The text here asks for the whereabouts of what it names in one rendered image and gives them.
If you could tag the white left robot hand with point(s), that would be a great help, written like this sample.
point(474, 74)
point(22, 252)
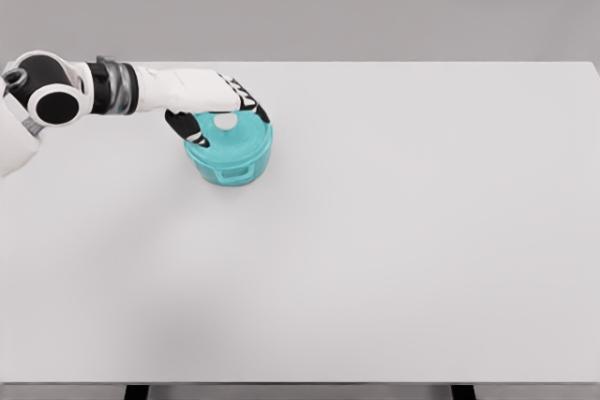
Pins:
point(206, 89)

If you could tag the teal pot lid white knob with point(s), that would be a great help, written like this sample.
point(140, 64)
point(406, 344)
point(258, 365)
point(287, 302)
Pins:
point(234, 142)

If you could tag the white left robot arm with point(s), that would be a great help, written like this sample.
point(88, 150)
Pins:
point(51, 91)

